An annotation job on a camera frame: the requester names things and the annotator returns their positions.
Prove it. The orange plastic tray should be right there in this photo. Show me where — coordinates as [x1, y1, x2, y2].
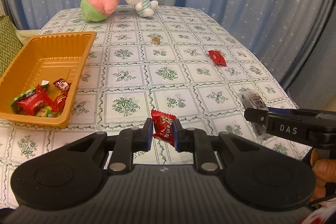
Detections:
[1, 31, 96, 128]

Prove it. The clear white plastic wrapper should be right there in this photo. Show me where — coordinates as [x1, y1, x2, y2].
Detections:
[40, 80, 50, 89]

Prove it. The red snack packet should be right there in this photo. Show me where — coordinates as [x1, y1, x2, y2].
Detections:
[208, 50, 227, 67]

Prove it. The clear dark snack packet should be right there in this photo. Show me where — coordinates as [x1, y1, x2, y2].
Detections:
[238, 90, 272, 141]

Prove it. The dark red candy packet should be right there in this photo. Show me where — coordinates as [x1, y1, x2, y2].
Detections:
[151, 109, 177, 147]

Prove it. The green patterned tablecloth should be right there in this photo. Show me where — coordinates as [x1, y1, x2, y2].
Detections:
[1, 5, 295, 207]

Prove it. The yellow green candy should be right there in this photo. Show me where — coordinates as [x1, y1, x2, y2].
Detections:
[36, 106, 61, 118]

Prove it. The red gold candy packet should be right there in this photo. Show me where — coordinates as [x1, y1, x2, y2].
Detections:
[52, 93, 67, 112]

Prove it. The small red candy packet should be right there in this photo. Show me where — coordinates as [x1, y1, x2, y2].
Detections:
[53, 78, 71, 95]

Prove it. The person right hand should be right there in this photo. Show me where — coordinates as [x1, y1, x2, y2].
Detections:
[310, 149, 336, 200]

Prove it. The small brown candy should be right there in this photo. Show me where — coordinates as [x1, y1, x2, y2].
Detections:
[151, 37, 161, 45]

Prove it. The large red bow-shaped packet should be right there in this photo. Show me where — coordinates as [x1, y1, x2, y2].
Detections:
[18, 85, 54, 116]

